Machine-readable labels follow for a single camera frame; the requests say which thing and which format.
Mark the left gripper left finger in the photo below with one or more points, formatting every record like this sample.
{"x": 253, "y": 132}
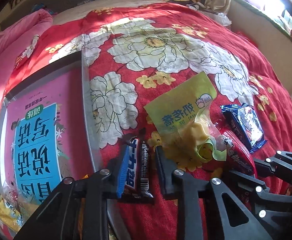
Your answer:
{"x": 118, "y": 172}

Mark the pink quilt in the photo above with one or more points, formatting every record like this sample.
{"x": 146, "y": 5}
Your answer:
{"x": 16, "y": 38}

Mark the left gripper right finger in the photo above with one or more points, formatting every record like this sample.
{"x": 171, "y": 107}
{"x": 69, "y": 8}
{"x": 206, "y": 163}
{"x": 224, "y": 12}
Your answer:
{"x": 176, "y": 184}

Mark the green milk snack bag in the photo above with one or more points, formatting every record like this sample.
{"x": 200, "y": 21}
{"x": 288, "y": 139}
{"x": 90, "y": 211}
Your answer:
{"x": 182, "y": 119}

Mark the black chocolate bar wrapper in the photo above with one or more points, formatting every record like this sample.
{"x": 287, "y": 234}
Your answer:
{"x": 137, "y": 180}

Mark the grey tray box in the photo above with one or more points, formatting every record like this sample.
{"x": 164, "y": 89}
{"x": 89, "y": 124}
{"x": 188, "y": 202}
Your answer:
{"x": 62, "y": 214}

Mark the pink blue book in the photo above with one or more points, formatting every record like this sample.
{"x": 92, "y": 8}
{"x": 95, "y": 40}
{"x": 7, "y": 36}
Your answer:
{"x": 46, "y": 138}

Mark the gold foil snack bag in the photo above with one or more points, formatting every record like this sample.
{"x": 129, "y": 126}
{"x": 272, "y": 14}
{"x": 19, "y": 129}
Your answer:
{"x": 16, "y": 209}

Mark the red floral bedspread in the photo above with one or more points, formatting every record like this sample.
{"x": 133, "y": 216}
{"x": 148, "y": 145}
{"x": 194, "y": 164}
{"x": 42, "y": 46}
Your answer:
{"x": 135, "y": 55}

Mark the red Alpenliebe candy packet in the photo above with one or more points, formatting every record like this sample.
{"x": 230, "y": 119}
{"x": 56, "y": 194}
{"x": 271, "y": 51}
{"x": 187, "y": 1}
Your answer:
{"x": 238, "y": 157}

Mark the blue Oreo cookie packet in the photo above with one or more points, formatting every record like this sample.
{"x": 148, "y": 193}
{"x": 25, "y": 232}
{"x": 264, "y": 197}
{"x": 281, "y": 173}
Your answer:
{"x": 244, "y": 122}

